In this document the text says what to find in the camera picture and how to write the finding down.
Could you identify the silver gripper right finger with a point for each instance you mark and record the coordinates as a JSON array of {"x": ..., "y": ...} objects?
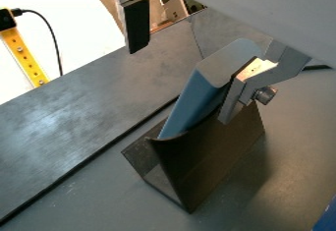
[{"x": 251, "y": 82}]

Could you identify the black curved fixture stand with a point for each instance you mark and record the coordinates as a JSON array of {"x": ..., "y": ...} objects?
[{"x": 186, "y": 166}]

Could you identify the light blue square-circle object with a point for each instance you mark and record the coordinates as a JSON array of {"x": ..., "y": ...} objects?
[{"x": 207, "y": 85}]

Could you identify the yellow perforated bracket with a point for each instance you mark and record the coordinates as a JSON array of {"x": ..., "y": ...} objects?
[{"x": 17, "y": 45}]

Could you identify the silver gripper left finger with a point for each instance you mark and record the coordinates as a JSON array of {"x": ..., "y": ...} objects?
[{"x": 134, "y": 12}]

